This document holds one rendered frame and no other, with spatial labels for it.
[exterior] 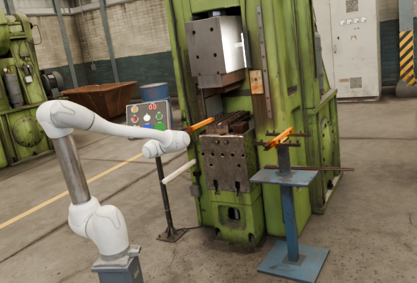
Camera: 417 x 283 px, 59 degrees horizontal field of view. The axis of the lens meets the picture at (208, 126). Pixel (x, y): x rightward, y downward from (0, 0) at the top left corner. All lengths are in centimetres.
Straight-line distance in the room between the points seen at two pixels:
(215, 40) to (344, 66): 535
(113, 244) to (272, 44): 165
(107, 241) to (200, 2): 182
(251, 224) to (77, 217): 140
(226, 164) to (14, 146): 491
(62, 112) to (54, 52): 1012
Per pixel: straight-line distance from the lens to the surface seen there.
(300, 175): 249
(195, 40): 276
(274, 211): 303
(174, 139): 198
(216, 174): 287
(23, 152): 722
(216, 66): 269
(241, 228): 300
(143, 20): 1066
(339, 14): 775
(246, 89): 315
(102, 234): 194
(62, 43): 1210
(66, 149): 197
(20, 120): 713
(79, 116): 179
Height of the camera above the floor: 162
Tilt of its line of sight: 13 degrees down
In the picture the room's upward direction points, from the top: 8 degrees counter-clockwise
